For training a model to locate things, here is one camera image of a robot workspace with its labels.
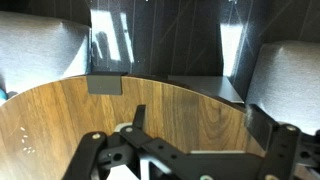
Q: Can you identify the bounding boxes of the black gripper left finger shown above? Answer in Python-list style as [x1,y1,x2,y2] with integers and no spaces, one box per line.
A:
[61,104,148,180]

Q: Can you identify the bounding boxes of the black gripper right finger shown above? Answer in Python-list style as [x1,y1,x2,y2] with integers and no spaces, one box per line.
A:
[245,105,301,180]

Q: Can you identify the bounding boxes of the grey chair right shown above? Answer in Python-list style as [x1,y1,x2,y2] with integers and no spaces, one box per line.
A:
[246,41,320,135]

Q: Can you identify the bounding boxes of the grey chair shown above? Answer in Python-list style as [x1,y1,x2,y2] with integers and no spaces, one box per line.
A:
[0,11,90,96]
[246,41,320,135]

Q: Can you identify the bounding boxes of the grey chair left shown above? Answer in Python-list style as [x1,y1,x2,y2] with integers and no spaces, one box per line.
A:
[0,11,90,96]

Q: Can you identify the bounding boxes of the grey clamp bracket on table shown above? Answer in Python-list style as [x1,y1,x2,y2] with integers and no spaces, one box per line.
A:
[86,72,127,95]

